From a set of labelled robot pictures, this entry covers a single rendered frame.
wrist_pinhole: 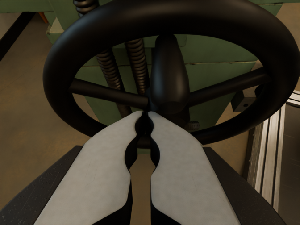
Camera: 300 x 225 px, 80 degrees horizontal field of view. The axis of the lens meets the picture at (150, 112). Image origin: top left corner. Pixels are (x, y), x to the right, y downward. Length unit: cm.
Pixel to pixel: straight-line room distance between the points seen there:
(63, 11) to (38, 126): 114
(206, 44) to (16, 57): 164
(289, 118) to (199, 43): 80
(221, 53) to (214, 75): 7
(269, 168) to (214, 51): 64
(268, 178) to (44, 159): 113
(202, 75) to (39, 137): 107
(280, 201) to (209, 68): 65
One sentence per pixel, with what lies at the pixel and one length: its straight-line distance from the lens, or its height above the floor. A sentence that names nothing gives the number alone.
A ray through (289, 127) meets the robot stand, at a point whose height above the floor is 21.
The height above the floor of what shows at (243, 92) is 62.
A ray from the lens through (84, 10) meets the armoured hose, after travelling 23.
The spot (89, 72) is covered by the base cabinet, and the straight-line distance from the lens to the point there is 47.
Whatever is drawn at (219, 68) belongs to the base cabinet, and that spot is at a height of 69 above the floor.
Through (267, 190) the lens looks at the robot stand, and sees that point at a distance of 91.
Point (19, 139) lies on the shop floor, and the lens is 137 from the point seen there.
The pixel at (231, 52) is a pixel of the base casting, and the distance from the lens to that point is 44.
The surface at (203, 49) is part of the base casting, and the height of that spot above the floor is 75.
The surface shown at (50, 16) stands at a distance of 39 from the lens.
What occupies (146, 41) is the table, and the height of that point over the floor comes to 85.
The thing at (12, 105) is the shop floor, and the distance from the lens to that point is 154.
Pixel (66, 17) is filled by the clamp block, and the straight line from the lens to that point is 26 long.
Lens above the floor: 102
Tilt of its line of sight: 61 degrees down
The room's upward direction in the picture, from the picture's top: 4 degrees counter-clockwise
